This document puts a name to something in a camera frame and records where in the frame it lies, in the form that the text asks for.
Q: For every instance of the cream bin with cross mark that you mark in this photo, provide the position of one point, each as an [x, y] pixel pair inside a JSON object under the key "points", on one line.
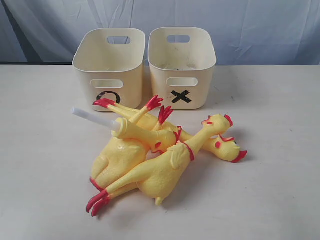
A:
{"points": [[181, 62]]}

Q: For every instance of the cream bin with circle mark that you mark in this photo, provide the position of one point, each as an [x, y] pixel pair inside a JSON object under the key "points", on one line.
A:
{"points": [[109, 64]]}

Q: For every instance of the white backdrop curtain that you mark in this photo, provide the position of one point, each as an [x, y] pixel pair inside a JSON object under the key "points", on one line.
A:
{"points": [[244, 32]]}

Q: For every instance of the headless yellow rubber chicken body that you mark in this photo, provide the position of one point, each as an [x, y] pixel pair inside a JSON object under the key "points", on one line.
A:
{"points": [[121, 155]]}

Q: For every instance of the yellow rubber chicken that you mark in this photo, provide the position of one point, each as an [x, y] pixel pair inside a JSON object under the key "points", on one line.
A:
{"points": [[157, 177], [223, 148]]}

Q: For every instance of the yellow chicken neck with squeaker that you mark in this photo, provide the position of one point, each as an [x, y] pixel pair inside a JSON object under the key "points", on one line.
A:
{"points": [[140, 131]]}

